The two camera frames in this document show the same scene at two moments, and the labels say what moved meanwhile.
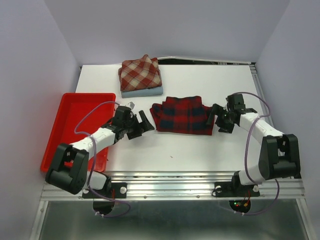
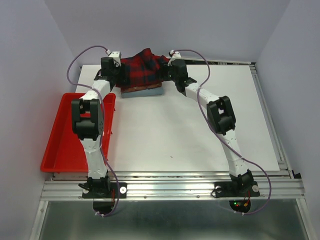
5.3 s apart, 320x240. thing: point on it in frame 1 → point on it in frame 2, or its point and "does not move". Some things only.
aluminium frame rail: [180, 186] does not move
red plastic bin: [80, 115] does not move
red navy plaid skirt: [182, 115] → [144, 69]
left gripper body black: [133, 124] → [119, 73]
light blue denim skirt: [154, 91] does not move
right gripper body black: [223, 119] → [168, 74]
